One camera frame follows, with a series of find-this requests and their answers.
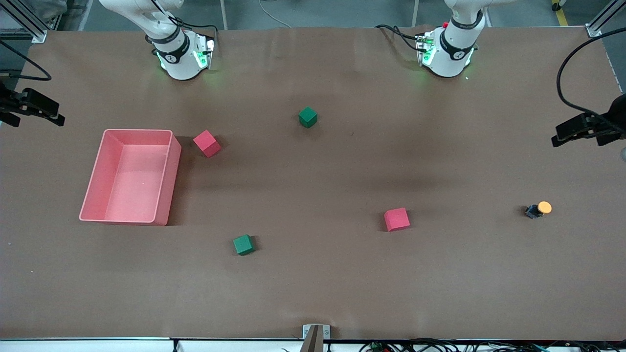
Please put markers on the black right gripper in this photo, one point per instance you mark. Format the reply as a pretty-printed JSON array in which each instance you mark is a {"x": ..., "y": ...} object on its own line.
[{"x": 6, "y": 101}]

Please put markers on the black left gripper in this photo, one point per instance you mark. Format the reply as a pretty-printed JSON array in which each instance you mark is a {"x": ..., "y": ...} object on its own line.
[{"x": 617, "y": 117}]

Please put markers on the orange push button black body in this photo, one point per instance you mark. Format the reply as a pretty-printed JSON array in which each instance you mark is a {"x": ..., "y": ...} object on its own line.
[{"x": 544, "y": 208}]

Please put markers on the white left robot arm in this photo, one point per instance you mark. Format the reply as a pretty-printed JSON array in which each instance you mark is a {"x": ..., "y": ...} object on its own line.
[{"x": 452, "y": 56}]

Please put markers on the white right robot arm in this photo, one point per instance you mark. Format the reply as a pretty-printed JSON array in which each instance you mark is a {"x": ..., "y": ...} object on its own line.
[{"x": 178, "y": 58}]

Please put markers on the pink plastic tray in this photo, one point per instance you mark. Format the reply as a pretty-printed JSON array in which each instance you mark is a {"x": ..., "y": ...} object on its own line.
[{"x": 132, "y": 195}]

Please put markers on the red foam cube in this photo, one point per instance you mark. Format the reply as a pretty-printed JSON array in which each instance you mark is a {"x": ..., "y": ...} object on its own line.
[
  {"x": 396, "y": 219},
  {"x": 206, "y": 144}
]

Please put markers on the green foam cube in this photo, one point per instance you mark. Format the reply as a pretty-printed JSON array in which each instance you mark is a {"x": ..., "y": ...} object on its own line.
[
  {"x": 307, "y": 117},
  {"x": 243, "y": 245}
]

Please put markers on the brown table mat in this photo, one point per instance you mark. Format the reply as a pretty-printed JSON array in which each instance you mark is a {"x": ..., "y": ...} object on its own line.
[{"x": 313, "y": 283}]

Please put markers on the aluminium frame profile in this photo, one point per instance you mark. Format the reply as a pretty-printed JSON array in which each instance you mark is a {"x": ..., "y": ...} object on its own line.
[
  {"x": 601, "y": 22},
  {"x": 29, "y": 27}
]

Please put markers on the grey metal bracket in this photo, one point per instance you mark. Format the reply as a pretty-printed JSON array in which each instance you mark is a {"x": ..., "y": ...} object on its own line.
[{"x": 326, "y": 331}]

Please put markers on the brown camera pole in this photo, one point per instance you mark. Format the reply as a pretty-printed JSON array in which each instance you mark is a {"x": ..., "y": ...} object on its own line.
[{"x": 313, "y": 342}]

